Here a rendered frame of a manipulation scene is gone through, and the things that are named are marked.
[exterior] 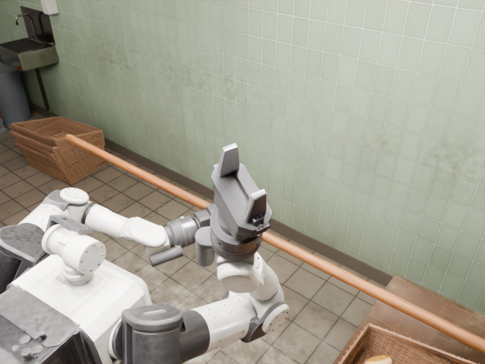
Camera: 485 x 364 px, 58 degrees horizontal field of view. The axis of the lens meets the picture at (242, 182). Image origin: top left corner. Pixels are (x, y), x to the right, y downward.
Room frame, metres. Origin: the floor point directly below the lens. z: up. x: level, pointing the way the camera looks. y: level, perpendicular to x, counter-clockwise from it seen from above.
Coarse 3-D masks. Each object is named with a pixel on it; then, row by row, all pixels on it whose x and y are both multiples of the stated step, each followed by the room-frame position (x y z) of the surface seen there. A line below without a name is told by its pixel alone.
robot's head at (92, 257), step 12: (60, 228) 0.67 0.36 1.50; (48, 240) 0.64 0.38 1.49; (60, 240) 0.63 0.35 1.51; (72, 240) 0.62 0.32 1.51; (84, 240) 0.62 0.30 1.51; (96, 240) 0.63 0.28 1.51; (48, 252) 0.63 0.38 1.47; (60, 252) 0.62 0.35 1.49; (72, 252) 0.60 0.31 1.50; (84, 252) 0.60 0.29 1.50; (96, 252) 0.62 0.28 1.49; (72, 264) 0.59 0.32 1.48; (84, 264) 0.59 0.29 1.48; (96, 264) 0.61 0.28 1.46; (72, 276) 0.61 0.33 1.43; (84, 276) 0.61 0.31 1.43
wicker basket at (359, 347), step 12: (360, 336) 0.99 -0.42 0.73; (372, 336) 1.02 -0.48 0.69; (384, 336) 1.00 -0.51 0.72; (396, 336) 0.97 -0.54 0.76; (360, 348) 1.01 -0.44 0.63; (372, 348) 1.02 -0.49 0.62; (396, 348) 0.96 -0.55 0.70; (408, 348) 0.94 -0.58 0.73; (420, 348) 0.92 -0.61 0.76; (432, 348) 0.90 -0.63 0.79; (348, 360) 0.92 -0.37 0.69; (360, 360) 0.99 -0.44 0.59; (396, 360) 0.96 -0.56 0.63; (408, 360) 0.93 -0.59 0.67; (420, 360) 0.91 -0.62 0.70; (432, 360) 0.89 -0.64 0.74; (444, 360) 0.87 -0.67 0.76; (456, 360) 0.85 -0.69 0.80; (468, 360) 0.83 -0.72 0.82
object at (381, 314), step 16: (400, 288) 1.35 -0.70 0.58; (416, 288) 1.35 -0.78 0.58; (384, 304) 1.26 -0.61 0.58; (416, 304) 1.26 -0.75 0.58; (432, 304) 1.26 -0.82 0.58; (448, 304) 1.26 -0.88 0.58; (368, 320) 1.18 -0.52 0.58; (384, 320) 1.18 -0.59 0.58; (400, 320) 1.18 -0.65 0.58; (416, 320) 1.18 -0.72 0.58; (448, 320) 1.18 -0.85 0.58; (464, 320) 1.18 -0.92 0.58; (480, 320) 1.18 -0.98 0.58; (352, 336) 1.10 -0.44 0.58; (416, 336) 1.10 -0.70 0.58; (432, 336) 1.10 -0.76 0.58; (448, 336) 1.10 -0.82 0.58; (480, 336) 1.10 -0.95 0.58; (448, 352) 1.03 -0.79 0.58; (464, 352) 1.03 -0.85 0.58; (480, 352) 1.03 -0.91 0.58
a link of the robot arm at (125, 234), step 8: (128, 224) 0.97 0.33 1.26; (136, 224) 0.97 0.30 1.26; (144, 224) 0.97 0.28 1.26; (152, 224) 0.98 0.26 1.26; (120, 232) 0.97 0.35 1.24; (128, 232) 0.95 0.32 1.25; (136, 232) 0.95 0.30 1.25; (144, 232) 0.95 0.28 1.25; (152, 232) 0.95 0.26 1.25; (160, 232) 0.96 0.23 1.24; (136, 240) 0.94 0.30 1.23; (144, 240) 0.93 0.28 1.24; (152, 240) 0.93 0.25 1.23; (160, 240) 0.94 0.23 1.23
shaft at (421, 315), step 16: (80, 144) 1.54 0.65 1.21; (112, 160) 1.41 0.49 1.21; (144, 176) 1.30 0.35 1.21; (176, 192) 1.20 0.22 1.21; (272, 240) 0.96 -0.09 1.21; (304, 256) 0.89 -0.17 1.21; (336, 272) 0.83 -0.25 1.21; (368, 288) 0.78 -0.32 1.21; (400, 304) 0.73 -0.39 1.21; (432, 320) 0.68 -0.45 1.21; (464, 336) 0.63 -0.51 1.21
